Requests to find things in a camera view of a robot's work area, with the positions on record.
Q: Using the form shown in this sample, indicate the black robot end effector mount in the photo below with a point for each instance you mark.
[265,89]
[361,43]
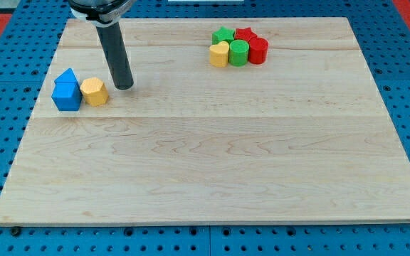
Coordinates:
[101,13]

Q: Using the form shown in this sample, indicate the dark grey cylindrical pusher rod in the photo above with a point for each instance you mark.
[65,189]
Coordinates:
[116,56]

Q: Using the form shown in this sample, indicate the green star block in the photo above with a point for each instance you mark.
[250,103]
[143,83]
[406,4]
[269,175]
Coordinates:
[223,34]

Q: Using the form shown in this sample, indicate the red star block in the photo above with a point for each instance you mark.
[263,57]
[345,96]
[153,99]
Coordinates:
[245,34]

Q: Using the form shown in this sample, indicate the blue triangular block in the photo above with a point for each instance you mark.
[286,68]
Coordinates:
[67,77]

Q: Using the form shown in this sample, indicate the yellow hexagon block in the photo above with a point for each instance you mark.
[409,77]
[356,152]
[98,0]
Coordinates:
[94,91]

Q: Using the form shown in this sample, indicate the blue cube block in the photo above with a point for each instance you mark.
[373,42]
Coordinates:
[67,96]

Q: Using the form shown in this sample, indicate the yellow heart block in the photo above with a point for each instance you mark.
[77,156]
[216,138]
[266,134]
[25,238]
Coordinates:
[218,54]

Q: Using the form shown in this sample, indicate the green cylinder block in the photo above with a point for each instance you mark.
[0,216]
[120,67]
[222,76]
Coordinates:
[238,52]

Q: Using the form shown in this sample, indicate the red cylinder block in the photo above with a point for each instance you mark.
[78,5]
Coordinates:
[258,50]

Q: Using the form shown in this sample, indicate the light wooden board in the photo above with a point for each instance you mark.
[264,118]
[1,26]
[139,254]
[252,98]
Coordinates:
[301,139]

